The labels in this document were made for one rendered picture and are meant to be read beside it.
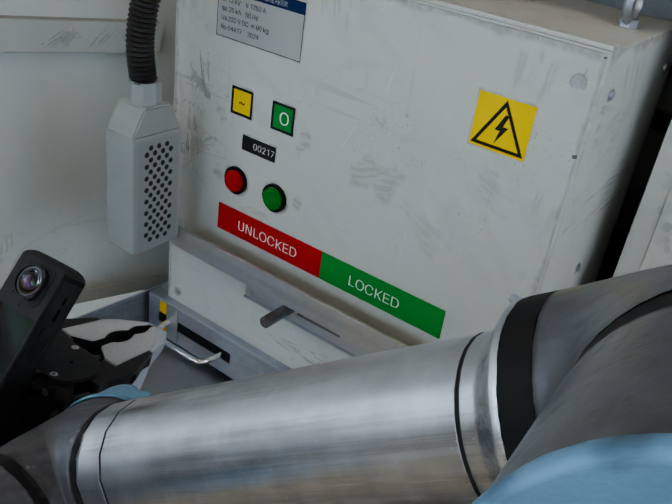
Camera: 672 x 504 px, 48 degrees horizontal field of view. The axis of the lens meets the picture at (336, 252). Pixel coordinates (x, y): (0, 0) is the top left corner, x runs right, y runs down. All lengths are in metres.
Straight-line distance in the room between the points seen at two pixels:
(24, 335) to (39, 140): 0.54
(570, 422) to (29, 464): 0.36
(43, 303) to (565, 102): 0.44
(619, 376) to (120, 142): 0.74
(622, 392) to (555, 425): 0.01
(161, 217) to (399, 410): 0.65
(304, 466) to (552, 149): 0.43
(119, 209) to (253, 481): 0.59
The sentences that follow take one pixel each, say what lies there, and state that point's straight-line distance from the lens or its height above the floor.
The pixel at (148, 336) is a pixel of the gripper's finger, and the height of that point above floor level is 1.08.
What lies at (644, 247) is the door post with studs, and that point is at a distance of 0.83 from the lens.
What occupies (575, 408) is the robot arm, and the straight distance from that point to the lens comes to 0.17.
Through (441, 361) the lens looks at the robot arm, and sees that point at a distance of 0.30.
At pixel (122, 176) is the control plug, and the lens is 0.88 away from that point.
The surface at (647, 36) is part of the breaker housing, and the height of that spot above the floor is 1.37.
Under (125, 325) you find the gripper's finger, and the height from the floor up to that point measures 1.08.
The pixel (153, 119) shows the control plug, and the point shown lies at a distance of 0.86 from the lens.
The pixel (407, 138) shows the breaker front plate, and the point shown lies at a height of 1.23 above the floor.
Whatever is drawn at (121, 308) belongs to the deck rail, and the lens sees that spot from 1.07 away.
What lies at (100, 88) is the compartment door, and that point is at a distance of 1.07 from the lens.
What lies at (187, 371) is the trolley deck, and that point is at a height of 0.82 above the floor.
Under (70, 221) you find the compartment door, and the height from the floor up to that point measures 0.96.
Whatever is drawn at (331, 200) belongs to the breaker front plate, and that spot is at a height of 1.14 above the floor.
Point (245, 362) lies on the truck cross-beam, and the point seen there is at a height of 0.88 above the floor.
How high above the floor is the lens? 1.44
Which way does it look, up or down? 26 degrees down
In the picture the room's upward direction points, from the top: 11 degrees clockwise
